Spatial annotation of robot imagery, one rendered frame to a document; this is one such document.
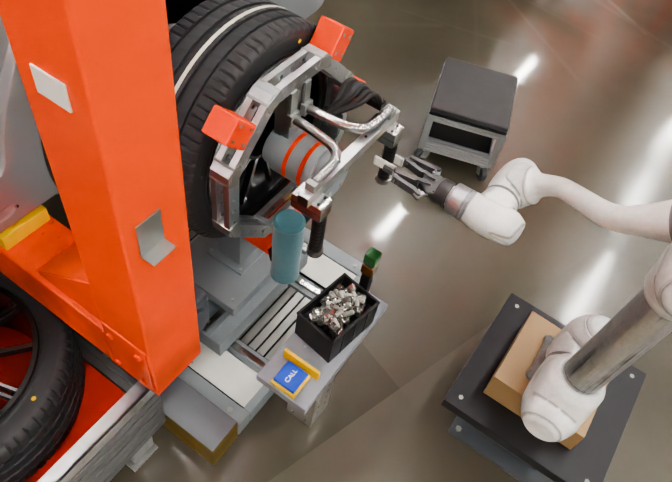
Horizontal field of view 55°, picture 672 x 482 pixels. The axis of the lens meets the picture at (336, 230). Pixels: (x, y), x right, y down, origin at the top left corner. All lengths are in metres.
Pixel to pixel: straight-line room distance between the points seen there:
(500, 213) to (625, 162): 1.85
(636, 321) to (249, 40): 1.07
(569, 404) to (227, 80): 1.14
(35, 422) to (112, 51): 1.10
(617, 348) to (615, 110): 2.38
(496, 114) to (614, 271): 0.84
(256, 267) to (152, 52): 1.39
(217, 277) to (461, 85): 1.42
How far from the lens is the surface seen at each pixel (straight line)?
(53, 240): 1.85
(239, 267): 2.27
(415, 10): 4.06
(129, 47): 0.96
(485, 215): 1.72
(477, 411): 2.07
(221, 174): 1.56
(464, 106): 2.88
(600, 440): 2.19
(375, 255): 1.82
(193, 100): 1.55
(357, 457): 2.25
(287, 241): 1.77
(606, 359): 1.61
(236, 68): 1.54
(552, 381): 1.74
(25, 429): 1.80
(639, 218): 1.56
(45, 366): 1.86
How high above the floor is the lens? 2.10
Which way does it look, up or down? 51 degrees down
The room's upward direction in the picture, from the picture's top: 11 degrees clockwise
